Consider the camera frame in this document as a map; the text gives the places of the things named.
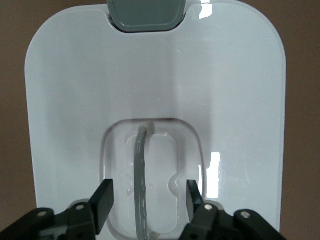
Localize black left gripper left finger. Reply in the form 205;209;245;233
0;178;115;240

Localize white box lid grey latches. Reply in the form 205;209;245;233
24;0;287;240

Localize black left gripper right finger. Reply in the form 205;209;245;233
180;179;286;240

